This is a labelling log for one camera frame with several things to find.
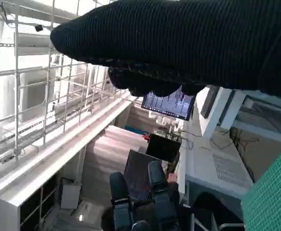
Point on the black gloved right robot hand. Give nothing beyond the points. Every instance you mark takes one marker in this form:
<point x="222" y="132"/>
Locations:
<point x="179" y="43"/>

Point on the lit computer monitor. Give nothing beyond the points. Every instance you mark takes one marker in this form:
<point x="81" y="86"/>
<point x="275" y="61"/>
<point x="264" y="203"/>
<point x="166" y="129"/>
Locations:
<point x="164" y="107"/>

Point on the white desk box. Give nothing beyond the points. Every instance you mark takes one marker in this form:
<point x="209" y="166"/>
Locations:
<point x="217" y="115"/>

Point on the black blank screen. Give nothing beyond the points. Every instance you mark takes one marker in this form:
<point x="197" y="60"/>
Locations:
<point x="163" y="146"/>

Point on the white perforated cabinet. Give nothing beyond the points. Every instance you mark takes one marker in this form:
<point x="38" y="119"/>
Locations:
<point x="227" y="168"/>

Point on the dark laptop screen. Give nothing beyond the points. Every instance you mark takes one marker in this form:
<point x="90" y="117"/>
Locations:
<point x="138" y="173"/>

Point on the green cutting mat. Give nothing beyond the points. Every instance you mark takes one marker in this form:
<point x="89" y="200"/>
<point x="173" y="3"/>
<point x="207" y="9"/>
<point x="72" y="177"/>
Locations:
<point x="275" y="192"/>

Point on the white leaning panel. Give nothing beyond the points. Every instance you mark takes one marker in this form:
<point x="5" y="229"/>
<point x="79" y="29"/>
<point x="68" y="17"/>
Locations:
<point x="70" y="193"/>

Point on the white shelving unit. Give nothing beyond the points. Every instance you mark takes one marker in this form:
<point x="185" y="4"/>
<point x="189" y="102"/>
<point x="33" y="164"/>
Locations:
<point x="22" y="207"/>

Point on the small black ceiling camera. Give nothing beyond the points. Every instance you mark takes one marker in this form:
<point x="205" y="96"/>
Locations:
<point x="38" y="28"/>

